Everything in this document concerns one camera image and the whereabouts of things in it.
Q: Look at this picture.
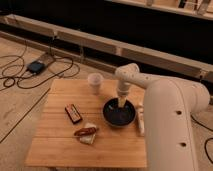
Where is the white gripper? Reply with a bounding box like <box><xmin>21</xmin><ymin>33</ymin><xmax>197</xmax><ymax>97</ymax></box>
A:
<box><xmin>117</xmin><ymin>80</ymin><xmax>131</xmax><ymax>108</ymax></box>

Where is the dark ceramic bowl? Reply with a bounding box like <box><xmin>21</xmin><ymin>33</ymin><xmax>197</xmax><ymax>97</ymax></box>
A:
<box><xmin>103</xmin><ymin>98</ymin><xmax>136</xmax><ymax>127</ymax></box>

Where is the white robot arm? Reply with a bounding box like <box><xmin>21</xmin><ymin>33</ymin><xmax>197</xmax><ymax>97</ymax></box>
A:
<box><xmin>115</xmin><ymin>63</ymin><xmax>210</xmax><ymax>171</ymax></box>

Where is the hot dog in bun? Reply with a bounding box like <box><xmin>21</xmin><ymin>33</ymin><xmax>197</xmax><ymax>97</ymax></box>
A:
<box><xmin>74</xmin><ymin>123</ymin><xmax>99</xmax><ymax>144</ymax></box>

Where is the wooden bamboo table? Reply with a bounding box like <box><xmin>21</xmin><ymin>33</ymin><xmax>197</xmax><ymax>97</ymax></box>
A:
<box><xmin>26</xmin><ymin>79</ymin><xmax>147</xmax><ymax>168</ymax></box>

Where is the long wooden beam frame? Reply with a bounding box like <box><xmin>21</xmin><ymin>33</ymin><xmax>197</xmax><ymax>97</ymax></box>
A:
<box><xmin>0</xmin><ymin>14</ymin><xmax>213</xmax><ymax>83</ymax></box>

